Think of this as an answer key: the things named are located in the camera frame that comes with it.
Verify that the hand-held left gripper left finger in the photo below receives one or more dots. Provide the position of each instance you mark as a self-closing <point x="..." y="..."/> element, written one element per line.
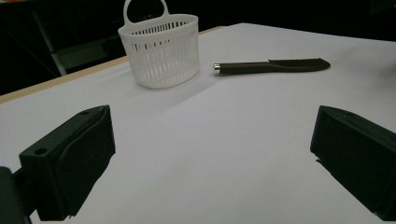
<point x="71" y="161"/>

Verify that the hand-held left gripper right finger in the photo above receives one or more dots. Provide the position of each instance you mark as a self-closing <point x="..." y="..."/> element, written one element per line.
<point x="358" y="155"/>

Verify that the white plastic slotted basket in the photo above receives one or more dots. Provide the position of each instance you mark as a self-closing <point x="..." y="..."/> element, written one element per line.
<point x="162" y="62"/>

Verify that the grey flat panel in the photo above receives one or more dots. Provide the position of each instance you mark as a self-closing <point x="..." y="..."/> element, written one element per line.
<point x="81" y="54"/>

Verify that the grey metal stand leg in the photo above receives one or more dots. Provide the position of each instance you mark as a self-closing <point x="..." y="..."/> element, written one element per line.
<point x="51" y="46"/>

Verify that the white table sheet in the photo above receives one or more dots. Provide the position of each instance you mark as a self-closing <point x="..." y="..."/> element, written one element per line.
<point x="202" y="140"/>

